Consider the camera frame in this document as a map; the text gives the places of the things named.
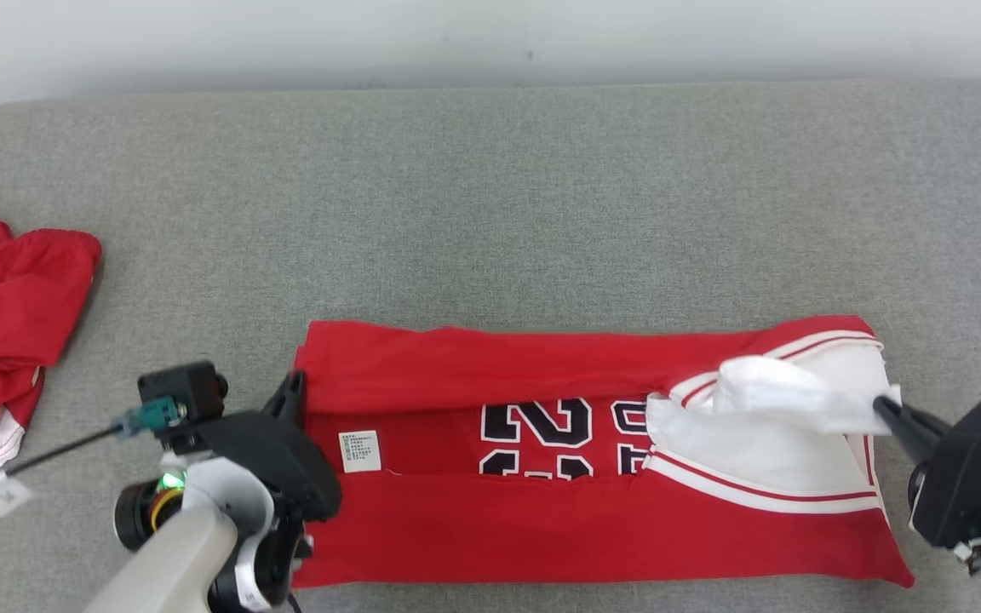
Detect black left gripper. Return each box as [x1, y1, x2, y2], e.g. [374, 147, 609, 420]
[169, 370, 344, 524]

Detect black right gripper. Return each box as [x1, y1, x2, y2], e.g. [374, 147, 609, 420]
[871, 392, 981, 552]

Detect red white basketball jersey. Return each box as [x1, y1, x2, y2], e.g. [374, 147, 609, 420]
[290, 314, 916, 591]

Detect red elastic waist shorts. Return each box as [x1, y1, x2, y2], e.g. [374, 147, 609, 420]
[0, 206, 105, 474]

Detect grey fabric sofa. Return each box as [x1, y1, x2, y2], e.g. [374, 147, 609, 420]
[0, 77, 981, 613]

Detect black left camera cable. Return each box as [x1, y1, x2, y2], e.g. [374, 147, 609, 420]
[0, 397, 190, 515]

